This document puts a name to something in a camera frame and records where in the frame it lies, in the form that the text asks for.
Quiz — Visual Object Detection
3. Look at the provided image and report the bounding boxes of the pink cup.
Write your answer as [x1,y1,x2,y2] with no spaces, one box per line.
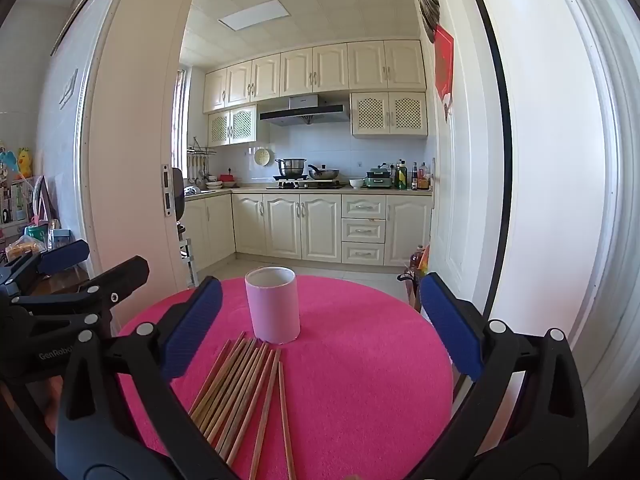
[244,266,301,345]

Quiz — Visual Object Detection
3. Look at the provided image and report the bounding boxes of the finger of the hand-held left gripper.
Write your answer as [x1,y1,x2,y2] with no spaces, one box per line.
[0,240,91,298]
[10,255,151,339]

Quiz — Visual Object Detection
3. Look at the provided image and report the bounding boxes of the pink round table cover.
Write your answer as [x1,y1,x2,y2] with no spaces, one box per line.
[116,275,455,480]

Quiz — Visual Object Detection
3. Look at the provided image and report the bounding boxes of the green electric cooker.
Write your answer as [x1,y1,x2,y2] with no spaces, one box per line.
[363,167,396,189]

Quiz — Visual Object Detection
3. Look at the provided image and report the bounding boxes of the cream upper kitchen cabinets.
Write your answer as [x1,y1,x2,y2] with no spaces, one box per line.
[202,40,427,113]

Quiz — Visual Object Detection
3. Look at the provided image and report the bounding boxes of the framed wall picture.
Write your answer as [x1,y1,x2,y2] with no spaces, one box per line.
[50,0,111,56]

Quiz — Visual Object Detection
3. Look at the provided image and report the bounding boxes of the white light switch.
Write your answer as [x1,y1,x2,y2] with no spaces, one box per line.
[59,69,78,108]

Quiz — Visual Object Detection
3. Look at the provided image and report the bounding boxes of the lattice door wall cabinet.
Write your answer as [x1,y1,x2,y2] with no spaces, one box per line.
[351,91,429,137]

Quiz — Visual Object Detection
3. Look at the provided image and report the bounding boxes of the kitchen window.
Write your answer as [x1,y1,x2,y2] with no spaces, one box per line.
[171,67,187,178]

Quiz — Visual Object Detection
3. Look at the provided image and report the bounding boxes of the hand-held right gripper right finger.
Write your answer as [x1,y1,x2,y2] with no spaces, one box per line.
[407,272,591,480]

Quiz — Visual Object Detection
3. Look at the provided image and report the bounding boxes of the black door frame strip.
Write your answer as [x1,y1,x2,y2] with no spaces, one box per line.
[459,0,514,311]

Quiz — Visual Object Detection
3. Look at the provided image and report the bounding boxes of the cream lower kitchen cabinets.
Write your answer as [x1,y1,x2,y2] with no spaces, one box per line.
[182,192,433,267]

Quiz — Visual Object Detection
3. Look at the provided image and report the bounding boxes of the blue plush toy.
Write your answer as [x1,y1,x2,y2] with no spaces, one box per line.
[0,140,18,181]

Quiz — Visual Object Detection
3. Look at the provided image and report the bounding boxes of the pile of wooden chopsticks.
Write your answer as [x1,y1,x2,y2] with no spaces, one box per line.
[189,331,297,480]

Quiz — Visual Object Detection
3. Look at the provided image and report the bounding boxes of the white ceiling light panel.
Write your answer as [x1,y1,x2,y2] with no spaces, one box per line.
[218,0,285,28]

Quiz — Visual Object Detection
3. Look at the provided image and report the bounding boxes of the beige kitchen countertop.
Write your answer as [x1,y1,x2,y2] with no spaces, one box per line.
[184,183,432,196]

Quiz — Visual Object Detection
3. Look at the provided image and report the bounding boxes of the arched lattice door cabinet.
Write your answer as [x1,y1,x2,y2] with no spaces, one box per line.
[207,105,257,147]

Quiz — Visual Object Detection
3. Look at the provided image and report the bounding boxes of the shelf of books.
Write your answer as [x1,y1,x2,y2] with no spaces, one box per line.
[0,175,61,226]

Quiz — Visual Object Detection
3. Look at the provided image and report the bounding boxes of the red paper wall hanging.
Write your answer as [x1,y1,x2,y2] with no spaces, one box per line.
[434,24,455,121]

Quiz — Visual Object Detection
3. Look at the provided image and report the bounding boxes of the round dark wall decoration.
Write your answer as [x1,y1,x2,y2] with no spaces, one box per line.
[414,0,441,43]

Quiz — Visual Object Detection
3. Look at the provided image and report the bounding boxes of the white door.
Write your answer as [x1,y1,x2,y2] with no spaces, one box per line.
[413,0,501,311]

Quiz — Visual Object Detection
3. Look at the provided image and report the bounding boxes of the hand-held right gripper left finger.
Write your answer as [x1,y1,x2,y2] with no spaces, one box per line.
[55,276,241,480]

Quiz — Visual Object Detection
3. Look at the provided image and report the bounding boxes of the steel cooking pot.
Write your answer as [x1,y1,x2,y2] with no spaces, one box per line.
[275,158,307,178]

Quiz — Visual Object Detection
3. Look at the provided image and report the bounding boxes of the hanging utensil rack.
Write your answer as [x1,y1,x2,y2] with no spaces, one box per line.
[187,136,217,181]

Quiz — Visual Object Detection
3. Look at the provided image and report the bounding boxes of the orange snack bag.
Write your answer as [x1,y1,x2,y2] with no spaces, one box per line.
[5,240,46,261]

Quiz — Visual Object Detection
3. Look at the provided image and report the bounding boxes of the metal door lock plate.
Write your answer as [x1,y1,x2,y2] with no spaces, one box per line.
[161,164,173,218]

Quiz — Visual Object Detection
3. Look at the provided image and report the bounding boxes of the cream cabinet drawer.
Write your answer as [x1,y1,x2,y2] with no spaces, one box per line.
[342,242,386,265]
[342,195,387,219]
[342,219,386,242]

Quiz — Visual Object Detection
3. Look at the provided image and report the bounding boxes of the cream kitchen cabinets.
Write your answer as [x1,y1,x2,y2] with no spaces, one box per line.
[202,40,427,113]
[182,192,433,267]

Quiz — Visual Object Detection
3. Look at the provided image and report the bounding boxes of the steel range hood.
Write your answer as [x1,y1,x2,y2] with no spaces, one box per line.
[259,94,351,126]

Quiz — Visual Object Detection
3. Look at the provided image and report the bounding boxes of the gas stove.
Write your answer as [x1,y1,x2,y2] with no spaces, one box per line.
[266,176,347,190]

